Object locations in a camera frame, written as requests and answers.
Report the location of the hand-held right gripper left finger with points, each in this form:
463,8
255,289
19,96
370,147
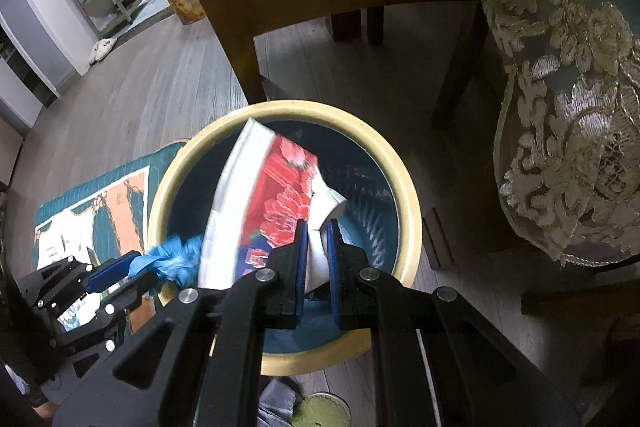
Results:
300,257

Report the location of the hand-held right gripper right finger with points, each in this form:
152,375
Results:
332,267

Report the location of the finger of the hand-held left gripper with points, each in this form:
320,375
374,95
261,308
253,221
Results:
130,292
107,272

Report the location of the red floral paper carton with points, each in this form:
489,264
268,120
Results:
280,187

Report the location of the yellow rimmed trash bin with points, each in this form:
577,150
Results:
310,109

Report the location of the teal and orange printed mat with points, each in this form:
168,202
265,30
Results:
120,202

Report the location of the green round pad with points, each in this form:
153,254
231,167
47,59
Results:
320,412

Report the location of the grey cloth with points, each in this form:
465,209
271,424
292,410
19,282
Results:
277,402

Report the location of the white slippers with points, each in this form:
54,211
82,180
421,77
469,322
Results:
102,49

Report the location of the lace embroidered tablecloth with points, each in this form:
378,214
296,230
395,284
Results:
550,57

